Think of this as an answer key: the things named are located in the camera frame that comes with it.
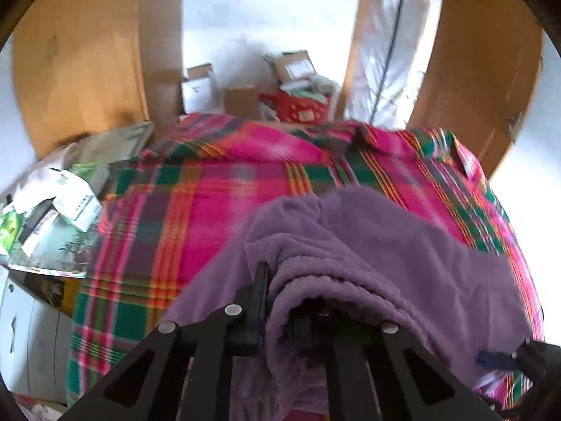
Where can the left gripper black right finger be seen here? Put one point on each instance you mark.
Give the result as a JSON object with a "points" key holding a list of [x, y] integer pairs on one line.
{"points": [[380, 372]]}

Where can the wooden wardrobe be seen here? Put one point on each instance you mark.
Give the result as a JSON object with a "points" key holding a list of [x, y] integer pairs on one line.
{"points": [[86, 66]]}

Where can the white open cardboard box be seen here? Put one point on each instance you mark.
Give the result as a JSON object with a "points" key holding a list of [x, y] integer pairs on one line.
{"points": [[198, 89]]}

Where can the brown cardboard box with label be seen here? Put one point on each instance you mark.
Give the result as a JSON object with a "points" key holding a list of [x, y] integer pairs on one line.
{"points": [[290, 66]]}

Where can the green wet wipes pack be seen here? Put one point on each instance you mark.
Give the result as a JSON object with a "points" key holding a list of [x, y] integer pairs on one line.
{"points": [[9, 231]]}

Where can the pink green plaid bedsheet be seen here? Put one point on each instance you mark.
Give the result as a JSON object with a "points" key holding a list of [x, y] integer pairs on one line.
{"points": [[173, 208]]}

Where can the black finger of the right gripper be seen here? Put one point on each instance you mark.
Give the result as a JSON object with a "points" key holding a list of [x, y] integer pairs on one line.
{"points": [[496, 361]]}

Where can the plain brown cardboard box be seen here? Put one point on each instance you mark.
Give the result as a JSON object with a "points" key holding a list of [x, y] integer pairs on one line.
{"points": [[242, 102]]}

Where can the green white tissue box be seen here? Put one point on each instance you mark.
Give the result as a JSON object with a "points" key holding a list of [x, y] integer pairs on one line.
{"points": [[76, 202]]}

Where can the folding table with printed top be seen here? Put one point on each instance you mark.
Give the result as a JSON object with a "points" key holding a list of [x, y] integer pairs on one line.
{"points": [[58, 236]]}

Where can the wooden door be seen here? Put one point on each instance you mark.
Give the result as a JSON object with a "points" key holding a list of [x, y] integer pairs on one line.
{"points": [[482, 74]]}

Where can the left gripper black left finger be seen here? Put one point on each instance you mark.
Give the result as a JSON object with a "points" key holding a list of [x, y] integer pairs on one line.
{"points": [[183, 372]]}

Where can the white drawer cabinet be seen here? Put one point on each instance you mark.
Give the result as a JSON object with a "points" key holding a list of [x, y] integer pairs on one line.
{"points": [[35, 339]]}

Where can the black vertical pole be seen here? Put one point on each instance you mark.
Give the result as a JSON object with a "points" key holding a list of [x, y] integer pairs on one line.
{"points": [[386, 76]]}

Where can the purple fleece pants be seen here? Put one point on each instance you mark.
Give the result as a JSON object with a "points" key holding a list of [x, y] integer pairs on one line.
{"points": [[376, 260]]}

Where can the red patterned gift box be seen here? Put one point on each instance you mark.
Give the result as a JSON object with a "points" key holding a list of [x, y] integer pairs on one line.
{"points": [[297, 109]]}

